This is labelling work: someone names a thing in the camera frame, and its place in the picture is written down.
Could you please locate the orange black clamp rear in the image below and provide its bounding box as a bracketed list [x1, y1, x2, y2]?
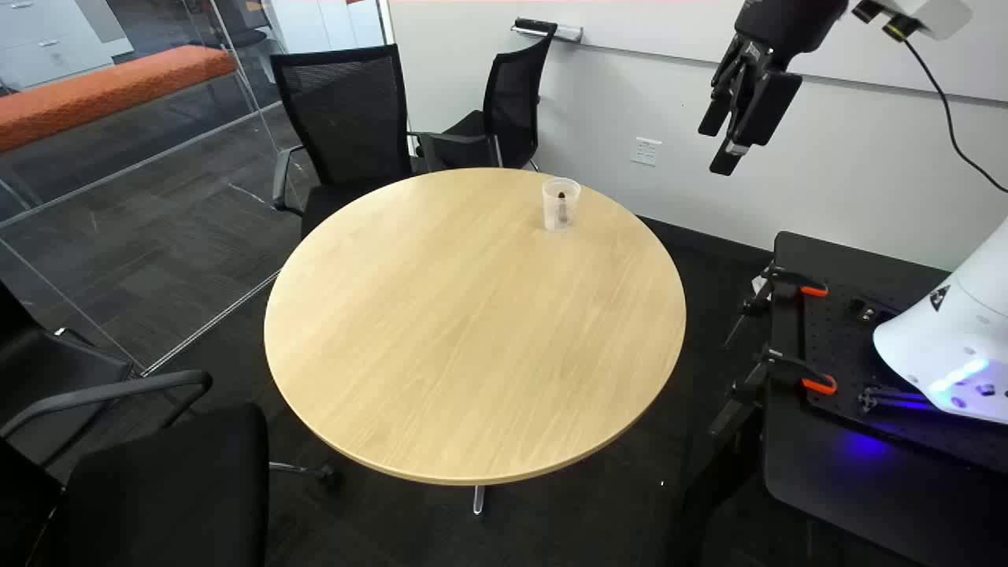
[726, 261, 830, 346]

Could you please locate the orange bench cushion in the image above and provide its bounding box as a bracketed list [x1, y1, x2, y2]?
[0, 45, 238, 150]

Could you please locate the black plastic chair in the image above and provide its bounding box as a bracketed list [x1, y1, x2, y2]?
[415, 33, 554, 170]

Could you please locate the glass partition panel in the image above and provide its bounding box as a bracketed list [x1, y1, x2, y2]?
[0, 0, 301, 367]

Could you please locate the orange black clamp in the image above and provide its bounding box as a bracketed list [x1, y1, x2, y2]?
[726, 261, 830, 346]
[710, 346, 837, 442]

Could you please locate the black chair front left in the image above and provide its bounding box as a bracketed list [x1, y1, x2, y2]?
[0, 279, 347, 567]

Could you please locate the clear plastic cup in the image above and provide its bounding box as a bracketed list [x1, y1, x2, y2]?
[542, 175, 580, 231]

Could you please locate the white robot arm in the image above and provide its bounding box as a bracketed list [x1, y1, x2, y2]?
[699, 0, 1008, 426]

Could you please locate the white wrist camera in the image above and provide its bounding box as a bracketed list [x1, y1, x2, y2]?
[853, 0, 975, 42]

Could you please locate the orange black clamp front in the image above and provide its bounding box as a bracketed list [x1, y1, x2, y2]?
[710, 346, 837, 442]

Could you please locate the white wall outlet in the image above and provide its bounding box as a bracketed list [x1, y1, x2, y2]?
[632, 136, 661, 168]

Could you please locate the black mesh office chair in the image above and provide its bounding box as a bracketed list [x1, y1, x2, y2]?
[271, 45, 412, 233]

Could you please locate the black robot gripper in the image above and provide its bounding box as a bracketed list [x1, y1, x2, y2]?
[699, 0, 847, 175]

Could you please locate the round wooden table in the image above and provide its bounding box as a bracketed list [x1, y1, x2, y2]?
[266, 168, 687, 494]

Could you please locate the whiteboard tray with eraser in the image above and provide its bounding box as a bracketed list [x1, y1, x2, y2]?
[510, 20, 582, 45]

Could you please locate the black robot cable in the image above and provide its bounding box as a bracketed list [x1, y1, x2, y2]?
[898, 29, 1008, 199]

